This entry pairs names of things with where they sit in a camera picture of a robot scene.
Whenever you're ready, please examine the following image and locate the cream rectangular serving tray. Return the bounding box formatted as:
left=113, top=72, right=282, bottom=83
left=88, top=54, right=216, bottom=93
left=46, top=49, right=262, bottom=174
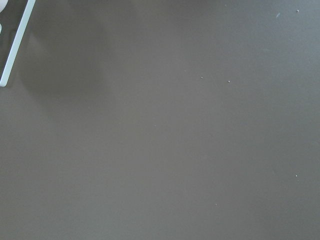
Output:
left=0, top=0, right=36, bottom=87

